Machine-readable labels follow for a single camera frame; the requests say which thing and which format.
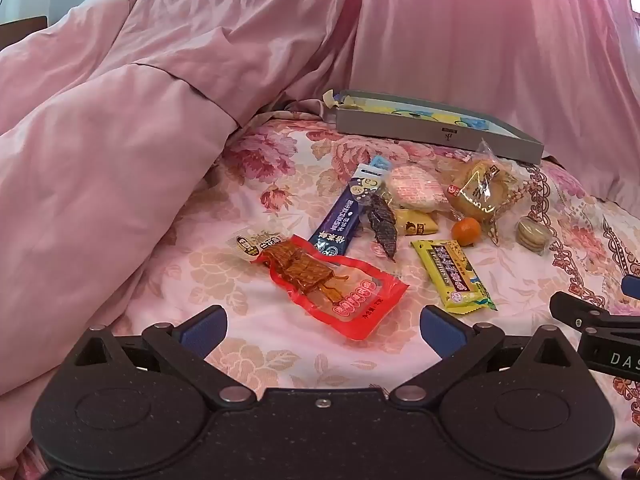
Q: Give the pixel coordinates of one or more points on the yellow green snack bar packet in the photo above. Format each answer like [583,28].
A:
[452,275]

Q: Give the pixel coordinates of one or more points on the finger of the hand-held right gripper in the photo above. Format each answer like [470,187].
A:
[632,285]
[575,310]

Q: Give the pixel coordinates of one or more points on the pink curtain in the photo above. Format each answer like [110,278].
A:
[475,35]

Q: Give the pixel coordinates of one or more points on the grey box with cartoon lining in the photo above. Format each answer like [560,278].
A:
[400,127]

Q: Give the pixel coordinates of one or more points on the dark blue stick packet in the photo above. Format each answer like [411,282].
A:
[345,215]

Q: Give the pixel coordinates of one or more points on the clear round biscuit packet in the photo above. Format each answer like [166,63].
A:
[534,235]

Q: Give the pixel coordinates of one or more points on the dark dried fish packet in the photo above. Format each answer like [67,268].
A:
[382,225]

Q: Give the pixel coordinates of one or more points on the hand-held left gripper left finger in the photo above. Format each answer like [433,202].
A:
[202,332]

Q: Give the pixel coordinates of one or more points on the pink round rice cracker packet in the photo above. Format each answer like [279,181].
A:
[415,185]

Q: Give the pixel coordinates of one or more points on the red tofu snack packet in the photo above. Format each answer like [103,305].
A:
[350,295]

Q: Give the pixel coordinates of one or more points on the clear bread packet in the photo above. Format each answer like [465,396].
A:
[480,192]

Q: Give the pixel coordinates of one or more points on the small yellow snack packet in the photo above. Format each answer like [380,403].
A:
[417,222]

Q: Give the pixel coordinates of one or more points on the dark wooden headboard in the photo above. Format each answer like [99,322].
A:
[22,30]

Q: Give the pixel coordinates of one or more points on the pink duvet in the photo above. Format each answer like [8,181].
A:
[100,160]

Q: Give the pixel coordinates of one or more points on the tangerine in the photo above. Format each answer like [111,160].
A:
[466,231]

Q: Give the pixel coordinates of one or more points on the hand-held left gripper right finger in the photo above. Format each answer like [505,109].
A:
[442,332]

